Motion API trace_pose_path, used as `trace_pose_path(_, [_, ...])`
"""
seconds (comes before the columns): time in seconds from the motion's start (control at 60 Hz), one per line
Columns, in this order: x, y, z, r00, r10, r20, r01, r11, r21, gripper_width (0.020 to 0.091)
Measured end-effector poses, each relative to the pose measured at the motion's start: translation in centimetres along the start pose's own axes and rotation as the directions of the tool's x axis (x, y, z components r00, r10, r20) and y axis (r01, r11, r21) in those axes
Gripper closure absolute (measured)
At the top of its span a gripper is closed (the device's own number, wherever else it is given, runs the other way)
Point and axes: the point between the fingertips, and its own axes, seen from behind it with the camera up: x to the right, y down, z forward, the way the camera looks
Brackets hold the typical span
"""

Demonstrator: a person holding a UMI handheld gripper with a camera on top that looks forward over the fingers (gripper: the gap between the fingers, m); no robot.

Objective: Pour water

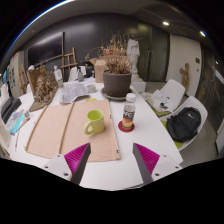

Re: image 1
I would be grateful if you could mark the white cabinet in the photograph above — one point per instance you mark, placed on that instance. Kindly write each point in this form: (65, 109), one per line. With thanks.
(16, 70)

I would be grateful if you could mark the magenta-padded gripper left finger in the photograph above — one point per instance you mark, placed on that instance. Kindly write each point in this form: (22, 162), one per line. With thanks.
(77, 156)

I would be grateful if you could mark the brown sculpture on wooden base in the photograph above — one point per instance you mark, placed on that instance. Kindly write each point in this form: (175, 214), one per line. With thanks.
(45, 88)

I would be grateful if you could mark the dark grey pot dried plant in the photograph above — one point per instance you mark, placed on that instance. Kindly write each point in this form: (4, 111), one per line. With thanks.
(116, 85)

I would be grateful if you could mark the small white plaster figure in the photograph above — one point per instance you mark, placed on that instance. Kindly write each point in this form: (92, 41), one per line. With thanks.
(57, 71)

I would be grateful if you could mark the yellow-green mug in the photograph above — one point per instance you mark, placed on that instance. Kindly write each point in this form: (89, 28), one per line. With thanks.
(96, 121)

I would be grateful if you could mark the small yellow flat item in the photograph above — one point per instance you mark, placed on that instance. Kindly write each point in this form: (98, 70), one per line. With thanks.
(90, 100)

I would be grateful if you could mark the papers on chair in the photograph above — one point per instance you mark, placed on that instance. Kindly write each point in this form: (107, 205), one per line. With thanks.
(161, 98)

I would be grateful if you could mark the black backpack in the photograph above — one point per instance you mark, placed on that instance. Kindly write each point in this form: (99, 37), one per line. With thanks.
(183, 125)

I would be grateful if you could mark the colourful booklet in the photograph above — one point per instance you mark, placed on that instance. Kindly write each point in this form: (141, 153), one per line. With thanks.
(16, 121)

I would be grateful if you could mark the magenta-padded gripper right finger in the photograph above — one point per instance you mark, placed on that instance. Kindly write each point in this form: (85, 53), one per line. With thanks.
(146, 157)

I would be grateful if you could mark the wooden easel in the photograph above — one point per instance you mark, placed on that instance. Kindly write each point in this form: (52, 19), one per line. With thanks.
(68, 55)

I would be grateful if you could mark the green seat cushion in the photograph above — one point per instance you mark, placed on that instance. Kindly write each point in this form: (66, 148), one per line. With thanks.
(178, 144)
(156, 112)

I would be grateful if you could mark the round ceiling spotlights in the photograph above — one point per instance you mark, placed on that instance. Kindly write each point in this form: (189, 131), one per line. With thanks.
(165, 23)

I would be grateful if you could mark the grey plant saucer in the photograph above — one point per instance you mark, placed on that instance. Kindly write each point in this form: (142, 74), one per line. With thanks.
(115, 98)

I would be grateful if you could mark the white shell chair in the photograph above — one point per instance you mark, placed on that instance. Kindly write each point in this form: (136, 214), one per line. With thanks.
(175, 88)
(197, 101)

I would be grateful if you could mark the clear drink bottle white cap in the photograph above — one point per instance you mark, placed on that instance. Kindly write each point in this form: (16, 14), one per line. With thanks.
(128, 113)

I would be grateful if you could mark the printed newspaper sheets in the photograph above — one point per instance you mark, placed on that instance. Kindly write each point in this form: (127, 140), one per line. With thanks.
(73, 91)

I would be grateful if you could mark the black wall screen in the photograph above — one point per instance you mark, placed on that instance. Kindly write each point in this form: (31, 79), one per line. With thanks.
(46, 50)

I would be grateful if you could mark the small white cup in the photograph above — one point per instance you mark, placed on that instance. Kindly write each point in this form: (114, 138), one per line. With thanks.
(91, 88)

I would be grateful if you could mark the white plaster statue on pedestal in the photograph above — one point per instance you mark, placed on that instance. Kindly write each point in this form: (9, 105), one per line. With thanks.
(133, 53)

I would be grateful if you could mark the black stacked boxes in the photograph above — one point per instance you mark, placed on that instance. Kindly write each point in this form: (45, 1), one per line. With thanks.
(10, 106)

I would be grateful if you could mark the wooden figure sculpture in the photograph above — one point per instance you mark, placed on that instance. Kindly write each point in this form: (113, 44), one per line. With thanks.
(184, 78)

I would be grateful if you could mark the ceiling light strip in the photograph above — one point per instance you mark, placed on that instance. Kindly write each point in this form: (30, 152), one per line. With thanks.
(43, 14)

